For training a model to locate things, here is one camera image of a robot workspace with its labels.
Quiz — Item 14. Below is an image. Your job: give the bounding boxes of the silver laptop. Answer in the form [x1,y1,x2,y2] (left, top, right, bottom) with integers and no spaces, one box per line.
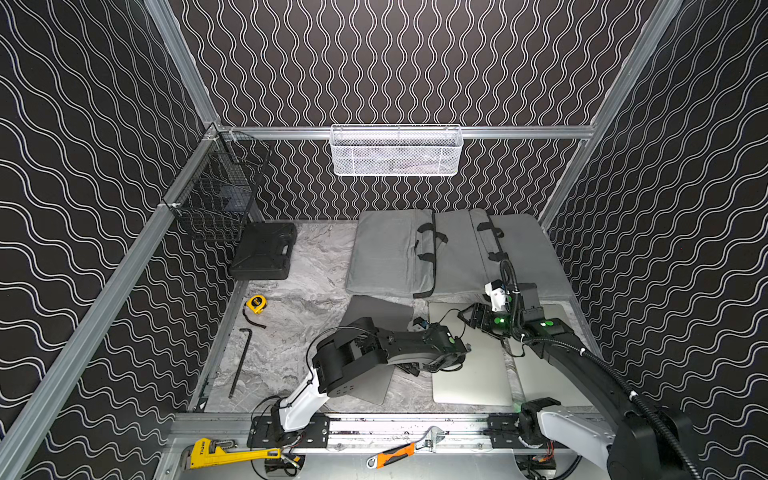
[509,301,601,409]
[429,302,513,407]

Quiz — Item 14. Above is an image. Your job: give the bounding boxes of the grey laptop bag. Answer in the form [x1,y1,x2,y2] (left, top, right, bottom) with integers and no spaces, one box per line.
[490,214,573,300]
[433,209,503,296]
[345,210,448,299]

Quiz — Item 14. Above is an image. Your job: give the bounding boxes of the dark grey laptop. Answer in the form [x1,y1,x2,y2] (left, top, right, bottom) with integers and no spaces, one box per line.
[340,295,414,405]

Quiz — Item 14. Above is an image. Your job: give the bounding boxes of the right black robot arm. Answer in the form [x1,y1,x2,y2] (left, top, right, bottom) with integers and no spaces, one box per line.
[458,281,701,479]

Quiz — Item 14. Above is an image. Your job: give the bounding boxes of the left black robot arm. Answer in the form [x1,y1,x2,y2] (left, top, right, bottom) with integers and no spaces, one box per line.
[271,317,471,435]

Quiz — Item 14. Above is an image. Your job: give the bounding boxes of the orange adjustable wrench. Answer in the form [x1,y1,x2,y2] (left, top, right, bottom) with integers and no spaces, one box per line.
[366,426,447,470]

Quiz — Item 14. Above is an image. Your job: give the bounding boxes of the yellow tape measure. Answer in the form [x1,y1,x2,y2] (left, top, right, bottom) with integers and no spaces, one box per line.
[245,295,267,315]

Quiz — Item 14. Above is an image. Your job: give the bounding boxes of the black hex key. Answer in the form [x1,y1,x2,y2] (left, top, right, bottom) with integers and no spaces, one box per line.
[228,328,253,399]

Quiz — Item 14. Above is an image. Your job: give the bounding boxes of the black plastic tool case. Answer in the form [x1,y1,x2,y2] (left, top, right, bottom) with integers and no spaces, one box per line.
[229,222,298,281]

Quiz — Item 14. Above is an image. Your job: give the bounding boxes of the yellow pipe wrench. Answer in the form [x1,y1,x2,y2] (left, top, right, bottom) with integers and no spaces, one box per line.
[182,438,282,470]

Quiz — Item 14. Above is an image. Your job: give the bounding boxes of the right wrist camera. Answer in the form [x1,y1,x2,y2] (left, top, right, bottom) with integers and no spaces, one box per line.
[484,280,510,312]

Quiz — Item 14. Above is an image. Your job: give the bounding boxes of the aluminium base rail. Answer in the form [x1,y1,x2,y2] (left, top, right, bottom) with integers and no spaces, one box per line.
[247,407,616,453]

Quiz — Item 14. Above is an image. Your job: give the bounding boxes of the white wire mesh basket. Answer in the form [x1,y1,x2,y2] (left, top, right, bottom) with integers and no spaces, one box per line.
[329,124,464,177]

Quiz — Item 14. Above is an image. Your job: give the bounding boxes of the black wire basket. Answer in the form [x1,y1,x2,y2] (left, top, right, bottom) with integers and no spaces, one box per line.
[170,125,274,243]

